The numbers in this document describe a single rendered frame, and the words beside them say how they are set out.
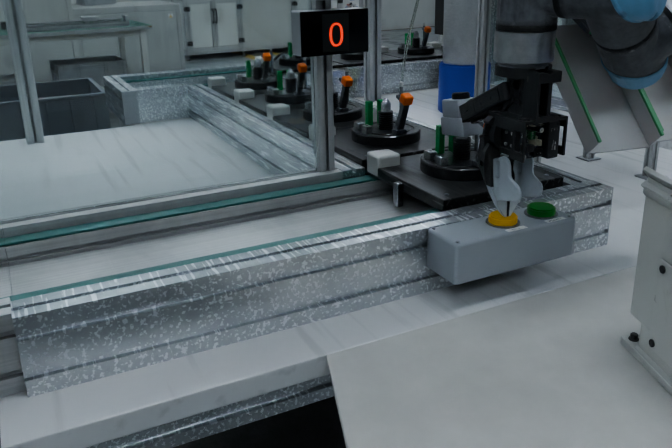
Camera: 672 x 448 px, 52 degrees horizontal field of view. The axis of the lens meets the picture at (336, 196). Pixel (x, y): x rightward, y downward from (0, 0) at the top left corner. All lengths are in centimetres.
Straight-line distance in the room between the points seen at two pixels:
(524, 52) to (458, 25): 122
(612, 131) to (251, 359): 78
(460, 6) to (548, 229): 118
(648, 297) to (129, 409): 60
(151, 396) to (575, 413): 46
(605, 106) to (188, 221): 77
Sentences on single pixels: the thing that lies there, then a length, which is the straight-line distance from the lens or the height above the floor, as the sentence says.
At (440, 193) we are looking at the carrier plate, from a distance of 108.
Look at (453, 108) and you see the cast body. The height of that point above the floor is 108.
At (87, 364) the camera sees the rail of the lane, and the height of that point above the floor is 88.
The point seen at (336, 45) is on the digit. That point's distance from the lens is 115.
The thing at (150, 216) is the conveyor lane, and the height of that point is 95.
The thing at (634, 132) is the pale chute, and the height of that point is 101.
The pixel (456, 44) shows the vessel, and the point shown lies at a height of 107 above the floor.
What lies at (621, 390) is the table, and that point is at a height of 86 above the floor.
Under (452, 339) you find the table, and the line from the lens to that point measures 90.
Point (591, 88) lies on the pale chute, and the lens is 136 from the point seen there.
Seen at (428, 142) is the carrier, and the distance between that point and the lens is 138.
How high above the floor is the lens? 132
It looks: 19 degrees down
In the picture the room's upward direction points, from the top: 1 degrees counter-clockwise
